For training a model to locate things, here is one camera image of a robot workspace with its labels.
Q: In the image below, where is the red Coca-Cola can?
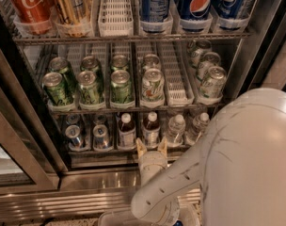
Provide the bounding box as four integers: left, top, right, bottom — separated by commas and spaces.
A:
10, 0, 51, 35

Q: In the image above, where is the fridge door left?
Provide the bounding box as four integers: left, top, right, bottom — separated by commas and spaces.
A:
0, 47, 64, 197

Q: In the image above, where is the white diet can front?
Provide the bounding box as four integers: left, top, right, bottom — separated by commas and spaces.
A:
142, 68, 165, 105

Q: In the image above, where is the white can right back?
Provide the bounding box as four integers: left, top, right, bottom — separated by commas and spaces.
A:
186, 40, 212, 69

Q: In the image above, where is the clear water bottle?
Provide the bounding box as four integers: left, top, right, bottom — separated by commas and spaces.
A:
165, 114, 185, 148
185, 112, 210, 145

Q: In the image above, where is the brown drink bottle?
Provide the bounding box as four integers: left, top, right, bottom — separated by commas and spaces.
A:
142, 111, 160, 148
119, 113, 136, 150

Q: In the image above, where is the silver blue can back left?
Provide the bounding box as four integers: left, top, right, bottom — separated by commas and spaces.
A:
66, 114, 85, 130

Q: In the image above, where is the steel fridge base grille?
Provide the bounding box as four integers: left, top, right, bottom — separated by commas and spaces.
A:
0, 162, 202, 223

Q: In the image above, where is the clear plastic bin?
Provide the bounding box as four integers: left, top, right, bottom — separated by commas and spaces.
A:
98, 202, 200, 226

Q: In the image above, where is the clear water bottle left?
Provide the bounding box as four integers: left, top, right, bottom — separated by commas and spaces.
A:
165, 114, 185, 148

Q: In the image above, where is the fridge door right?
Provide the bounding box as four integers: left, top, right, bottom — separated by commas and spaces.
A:
248, 10, 286, 89

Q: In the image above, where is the silver blue can front left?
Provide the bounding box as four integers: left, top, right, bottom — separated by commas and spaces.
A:
65, 125, 85, 149

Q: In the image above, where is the clear water bottle right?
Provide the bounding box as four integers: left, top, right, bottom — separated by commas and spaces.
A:
185, 112, 210, 145

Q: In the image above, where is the green can back left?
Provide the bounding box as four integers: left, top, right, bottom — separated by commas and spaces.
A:
49, 56, 76, 93

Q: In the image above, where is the empty white tray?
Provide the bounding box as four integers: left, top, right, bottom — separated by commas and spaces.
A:
157, 42, 194, 106
98, 0, 134, 37

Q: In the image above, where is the silver blue can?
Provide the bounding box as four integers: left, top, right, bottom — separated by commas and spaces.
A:
93, 114, 107, 125
65, 125, 85, 149
93, 124, 112, 152
66, 114, 85, 130

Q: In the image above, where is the white diet can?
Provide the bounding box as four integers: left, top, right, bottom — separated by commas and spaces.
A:
142, 54, 161, 73
142, 68, 165, 105

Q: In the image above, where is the green can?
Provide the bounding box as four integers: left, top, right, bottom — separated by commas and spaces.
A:
77, 71, 104, 105
49, 56, 76, 93
111, 70, 134, 104
111, 55, 129, 72
80, 56, 104, 89
42, 72, 73, 106

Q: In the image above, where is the blue bottle cap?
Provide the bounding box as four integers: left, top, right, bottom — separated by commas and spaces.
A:
173, 220, 183, 226

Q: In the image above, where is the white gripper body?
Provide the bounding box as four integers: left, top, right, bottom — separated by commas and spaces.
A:
138, 151, 167, 185

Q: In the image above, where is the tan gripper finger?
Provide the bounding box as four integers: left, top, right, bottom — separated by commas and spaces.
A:
136, 137, 147, 157
157, 137, 167, 156

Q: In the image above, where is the green can front left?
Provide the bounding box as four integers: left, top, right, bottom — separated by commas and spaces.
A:
42, 72, 73, 106

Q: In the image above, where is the white diet can back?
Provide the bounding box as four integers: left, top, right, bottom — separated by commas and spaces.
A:
142, 54, 161, 73

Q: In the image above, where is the blue Pepsi can middle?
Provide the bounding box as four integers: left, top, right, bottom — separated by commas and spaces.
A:
177, 0, 211, 32

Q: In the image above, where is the blue pepsi can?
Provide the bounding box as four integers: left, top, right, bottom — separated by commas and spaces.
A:
215, 0, 255, 31
139, 0, 170, 33
177, 0, 211, 32

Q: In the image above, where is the blue Pepsi can right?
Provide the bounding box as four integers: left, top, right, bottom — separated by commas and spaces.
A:
215, 0, 255, 31

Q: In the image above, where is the fridge door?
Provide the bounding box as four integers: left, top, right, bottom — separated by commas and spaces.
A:
0, 47, 64, 197
248, 10, 286, 89

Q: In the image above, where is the empty white top tray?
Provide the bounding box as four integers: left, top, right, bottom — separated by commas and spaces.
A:
98, 0, 134, 37

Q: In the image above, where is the blue Pepsi can left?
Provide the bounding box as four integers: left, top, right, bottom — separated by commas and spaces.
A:
139, 0, 170, 33

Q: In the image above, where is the white can right front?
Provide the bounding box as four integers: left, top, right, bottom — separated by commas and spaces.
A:
199, 66, 227, 98

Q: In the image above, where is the empty white middle tray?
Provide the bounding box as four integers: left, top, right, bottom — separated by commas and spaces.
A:
157, 42, 194, 106

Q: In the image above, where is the gold soda can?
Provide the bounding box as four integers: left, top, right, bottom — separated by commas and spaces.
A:
55, 0, 92, 38

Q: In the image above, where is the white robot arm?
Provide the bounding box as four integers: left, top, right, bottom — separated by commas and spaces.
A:
131, 88, 286, 226

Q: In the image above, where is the white can right middle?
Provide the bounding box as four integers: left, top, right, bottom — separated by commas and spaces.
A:
196, 52, 221, 82

